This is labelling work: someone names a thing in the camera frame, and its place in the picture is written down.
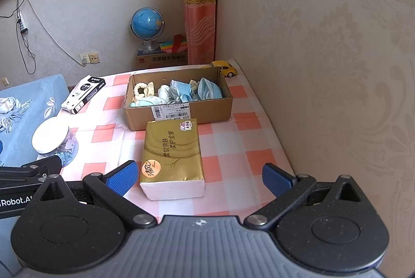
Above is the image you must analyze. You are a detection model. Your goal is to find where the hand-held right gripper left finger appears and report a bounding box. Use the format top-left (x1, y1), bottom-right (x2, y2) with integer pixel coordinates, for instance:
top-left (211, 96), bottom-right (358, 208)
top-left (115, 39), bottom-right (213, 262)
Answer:
top-left (34, 160), bottom-right (155, 227)

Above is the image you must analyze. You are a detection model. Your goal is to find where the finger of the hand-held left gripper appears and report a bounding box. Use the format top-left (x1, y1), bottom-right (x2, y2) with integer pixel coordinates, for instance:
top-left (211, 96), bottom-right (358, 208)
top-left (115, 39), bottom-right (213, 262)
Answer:
top-left (19, 155), bottom-right (63, 175)

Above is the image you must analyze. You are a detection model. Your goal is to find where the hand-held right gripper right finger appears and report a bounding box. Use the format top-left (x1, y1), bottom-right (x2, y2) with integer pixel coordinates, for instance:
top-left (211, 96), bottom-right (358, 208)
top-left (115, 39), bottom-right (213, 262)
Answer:
top-left (243, 163), bottom-right (363, 229)

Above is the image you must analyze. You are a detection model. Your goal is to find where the light blue doll toy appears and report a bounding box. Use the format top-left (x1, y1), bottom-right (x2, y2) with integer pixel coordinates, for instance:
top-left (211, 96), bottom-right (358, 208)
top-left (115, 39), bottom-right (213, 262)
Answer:
top-left (129, 95), bottom-right (163, 108)

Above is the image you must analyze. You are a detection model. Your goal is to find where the beige embroidered sachet with tassel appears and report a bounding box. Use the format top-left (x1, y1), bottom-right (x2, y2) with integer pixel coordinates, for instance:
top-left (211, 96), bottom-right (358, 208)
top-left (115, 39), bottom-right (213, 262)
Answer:
top-left (143, 81), bottom-right (157, 99)

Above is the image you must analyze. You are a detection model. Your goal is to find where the brown cardboard box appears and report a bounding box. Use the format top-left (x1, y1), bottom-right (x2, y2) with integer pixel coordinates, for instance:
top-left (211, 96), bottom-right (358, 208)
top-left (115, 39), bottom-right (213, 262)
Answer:
top-left (122, 66), bottom-right (234, 132)

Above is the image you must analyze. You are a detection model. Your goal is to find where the clear jar with white lid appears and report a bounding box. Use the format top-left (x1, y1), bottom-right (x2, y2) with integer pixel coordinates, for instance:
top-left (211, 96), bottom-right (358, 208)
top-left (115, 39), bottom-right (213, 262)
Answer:
top-left (31, 118), bottom-right (80, 168)

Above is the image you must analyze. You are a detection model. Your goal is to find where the gold tissue pack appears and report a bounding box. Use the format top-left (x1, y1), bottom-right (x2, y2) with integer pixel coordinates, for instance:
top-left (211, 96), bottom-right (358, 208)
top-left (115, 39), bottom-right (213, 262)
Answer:
top-left (139, 118), bottom-right (206, 201)

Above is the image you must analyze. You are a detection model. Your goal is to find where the pink checkered tablecloth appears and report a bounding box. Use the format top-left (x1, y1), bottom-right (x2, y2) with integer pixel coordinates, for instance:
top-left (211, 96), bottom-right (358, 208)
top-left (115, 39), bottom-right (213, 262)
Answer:
top-left (60, 59), bottom-right (296, 224)

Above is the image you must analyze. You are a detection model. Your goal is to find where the blue white fringed scarf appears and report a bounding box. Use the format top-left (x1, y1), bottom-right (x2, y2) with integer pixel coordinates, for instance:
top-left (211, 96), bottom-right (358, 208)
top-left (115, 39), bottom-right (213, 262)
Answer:
top-left (0, 97), bottom-right (33, 133)

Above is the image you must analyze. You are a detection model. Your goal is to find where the black and white carton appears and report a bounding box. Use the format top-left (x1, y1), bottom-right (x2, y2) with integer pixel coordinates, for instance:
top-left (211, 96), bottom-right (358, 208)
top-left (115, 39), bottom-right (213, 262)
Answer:
top-left (60, 76), bottom-right (107, 114)

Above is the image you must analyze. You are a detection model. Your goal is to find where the yellow toy car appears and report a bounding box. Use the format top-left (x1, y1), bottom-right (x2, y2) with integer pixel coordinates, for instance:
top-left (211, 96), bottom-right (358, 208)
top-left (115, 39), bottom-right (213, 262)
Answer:
top-left (200, 60), bottom-right (238, 78)

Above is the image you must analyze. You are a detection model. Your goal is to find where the cardboard box under globe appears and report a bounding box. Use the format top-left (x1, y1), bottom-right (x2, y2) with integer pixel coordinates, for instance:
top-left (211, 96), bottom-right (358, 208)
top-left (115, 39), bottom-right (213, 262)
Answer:
top-left (135, 49), bottom-right (189, 70)

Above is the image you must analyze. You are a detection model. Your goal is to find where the rainbow pop toy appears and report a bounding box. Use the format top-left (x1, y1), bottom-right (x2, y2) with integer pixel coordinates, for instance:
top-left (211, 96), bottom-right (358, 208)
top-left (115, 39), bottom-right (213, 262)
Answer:
top-left (158, 41), bottom-right (188, 53)

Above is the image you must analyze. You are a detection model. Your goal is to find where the white power strip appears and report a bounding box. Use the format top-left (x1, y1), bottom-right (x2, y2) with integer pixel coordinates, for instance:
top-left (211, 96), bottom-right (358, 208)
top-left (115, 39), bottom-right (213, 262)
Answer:
top-left (16, 10), bottom-right (28, 34)

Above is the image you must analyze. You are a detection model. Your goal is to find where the blue desk globe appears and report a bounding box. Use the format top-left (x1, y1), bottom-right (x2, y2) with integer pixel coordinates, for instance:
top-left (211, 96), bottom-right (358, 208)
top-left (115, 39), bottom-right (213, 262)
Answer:
top-left (130, 7), bottom-right (163, 53)

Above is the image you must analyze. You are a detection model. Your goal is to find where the pink patterned curtain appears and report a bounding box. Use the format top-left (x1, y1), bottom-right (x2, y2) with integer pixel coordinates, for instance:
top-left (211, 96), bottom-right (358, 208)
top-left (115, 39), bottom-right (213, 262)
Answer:
top-left (182, 0), bottom-right (217, 65)

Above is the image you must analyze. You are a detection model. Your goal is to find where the black wall cable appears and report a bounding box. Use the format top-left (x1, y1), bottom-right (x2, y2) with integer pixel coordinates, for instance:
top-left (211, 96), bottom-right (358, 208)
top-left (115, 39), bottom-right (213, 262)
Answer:
top-left (0, 0), bottom-right (37, 75)

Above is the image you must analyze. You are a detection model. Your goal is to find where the cream wall cable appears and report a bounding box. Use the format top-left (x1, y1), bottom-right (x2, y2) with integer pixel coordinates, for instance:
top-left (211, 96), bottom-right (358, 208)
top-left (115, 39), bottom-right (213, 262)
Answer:
top-left (27, 0), bottom-right (85, 66)

